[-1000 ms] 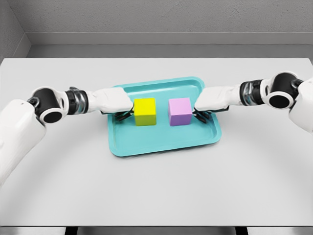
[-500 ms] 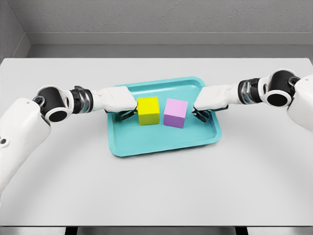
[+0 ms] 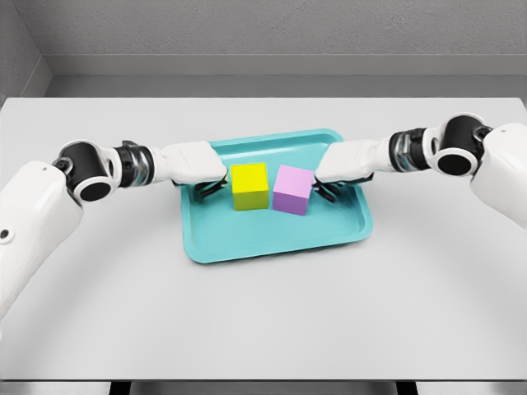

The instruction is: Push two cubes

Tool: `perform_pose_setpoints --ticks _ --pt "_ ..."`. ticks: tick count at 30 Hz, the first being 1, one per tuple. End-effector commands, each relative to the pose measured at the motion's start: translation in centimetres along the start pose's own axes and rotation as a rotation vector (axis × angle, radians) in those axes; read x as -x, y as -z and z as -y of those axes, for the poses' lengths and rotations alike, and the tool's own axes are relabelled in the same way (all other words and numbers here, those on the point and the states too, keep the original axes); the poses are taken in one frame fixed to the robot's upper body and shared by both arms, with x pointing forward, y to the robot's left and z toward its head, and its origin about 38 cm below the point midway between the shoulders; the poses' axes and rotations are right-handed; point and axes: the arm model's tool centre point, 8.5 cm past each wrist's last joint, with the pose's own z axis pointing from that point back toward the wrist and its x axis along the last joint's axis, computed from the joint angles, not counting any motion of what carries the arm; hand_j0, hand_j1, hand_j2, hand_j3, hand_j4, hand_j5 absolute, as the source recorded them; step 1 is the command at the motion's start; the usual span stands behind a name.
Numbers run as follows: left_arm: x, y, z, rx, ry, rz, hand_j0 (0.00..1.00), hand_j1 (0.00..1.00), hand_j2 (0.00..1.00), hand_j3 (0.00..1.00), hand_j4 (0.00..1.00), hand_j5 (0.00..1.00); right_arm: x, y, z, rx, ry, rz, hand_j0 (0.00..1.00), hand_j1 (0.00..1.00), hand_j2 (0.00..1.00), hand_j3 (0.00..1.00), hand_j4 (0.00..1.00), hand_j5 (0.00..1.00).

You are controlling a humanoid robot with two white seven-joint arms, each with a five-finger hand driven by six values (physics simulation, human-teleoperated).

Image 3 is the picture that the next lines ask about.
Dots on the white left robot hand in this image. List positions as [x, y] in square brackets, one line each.
[193, 162]

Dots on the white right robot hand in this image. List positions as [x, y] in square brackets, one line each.
[346, 160]

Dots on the yellow cube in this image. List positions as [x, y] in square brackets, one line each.
[248, 185]

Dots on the purple cube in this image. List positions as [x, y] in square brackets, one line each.
[291, 189]

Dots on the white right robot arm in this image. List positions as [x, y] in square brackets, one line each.
[500, 164]

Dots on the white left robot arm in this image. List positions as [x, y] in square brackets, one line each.
[37, 197]

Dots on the teal tray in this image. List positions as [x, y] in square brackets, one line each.
[276, 230]

